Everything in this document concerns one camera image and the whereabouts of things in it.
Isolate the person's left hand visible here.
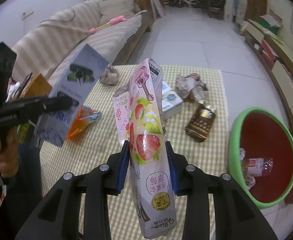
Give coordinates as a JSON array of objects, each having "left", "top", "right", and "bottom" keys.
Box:
[{"left": 0, "top": 127, "right": 19, "bottom": 178}]

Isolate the brown cardboard box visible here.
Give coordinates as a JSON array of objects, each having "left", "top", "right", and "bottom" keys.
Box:
[{"left": 19, "top": 74, "right": 52, "bottom": 98}]

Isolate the pink toy stick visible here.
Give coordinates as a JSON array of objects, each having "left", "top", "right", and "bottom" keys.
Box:
[{"left": 89, "top": 15, "right": 127, "bottom": 34}]

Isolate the cream low tv cabinet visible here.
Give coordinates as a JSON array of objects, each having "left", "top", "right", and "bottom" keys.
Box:
[{"left": 243, "top": 18, "right": 293, "bottom": 170}]

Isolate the crumpled brown paper ball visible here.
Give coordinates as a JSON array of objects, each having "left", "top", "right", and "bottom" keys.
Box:
[{"left": 175, "top": 73, "right": 209, "bottom": 102}]

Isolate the red bin with green rim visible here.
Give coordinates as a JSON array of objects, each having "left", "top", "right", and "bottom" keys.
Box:
[{"left": 228, "top": 107, "right": 293, "bottom": 209}]

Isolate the crumpled paper ball near sofa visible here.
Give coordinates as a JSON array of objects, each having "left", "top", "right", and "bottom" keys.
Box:
[{"left": 100, "top": 65, "right": 119, "bottom": 86}]

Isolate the blue white rectangular box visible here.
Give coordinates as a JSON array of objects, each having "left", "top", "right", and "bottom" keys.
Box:
[{"left": 35, "top": 44, "right": 109, "bottom": 147}]

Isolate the green box with papers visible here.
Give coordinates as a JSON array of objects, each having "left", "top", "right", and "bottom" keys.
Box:
[{"left": 258, "top": 14, "right": 283, "bottom": 35}]

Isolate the pink strawberry milk carton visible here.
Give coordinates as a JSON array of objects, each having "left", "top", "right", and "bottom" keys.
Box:
[{"left": 112, "top": 58, "right": 176, "bottom": 239}]

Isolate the orange snack wrapper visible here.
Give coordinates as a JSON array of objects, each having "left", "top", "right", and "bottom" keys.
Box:
[{"left": 66, "top": 106, "right": 102, "bottom": 140}]

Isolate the white blue milk carton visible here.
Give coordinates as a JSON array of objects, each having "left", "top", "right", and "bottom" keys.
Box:
[{"left": 162, "top": 80, "right": 183, "bottom": 120}]

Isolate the beige striped sofa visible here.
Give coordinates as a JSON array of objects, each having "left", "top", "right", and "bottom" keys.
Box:
[{"left": 12, "top": 0, "right": 150, "bottom": 85}]

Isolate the clear plastic bottle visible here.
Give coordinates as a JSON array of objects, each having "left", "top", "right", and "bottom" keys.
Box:
[{"left": 241, "top": 158, "right": 274, "bottom": 177}]

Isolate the yellow checkered table mat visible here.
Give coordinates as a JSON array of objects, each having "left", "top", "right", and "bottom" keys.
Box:
[{"left": 39, "top": 64, "right": 231, "bottom": 240}]

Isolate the beige sofa cushion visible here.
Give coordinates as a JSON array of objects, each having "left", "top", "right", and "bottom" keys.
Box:
[{"left": 99, "top": 0, "right": 141, "bottom": 25}]

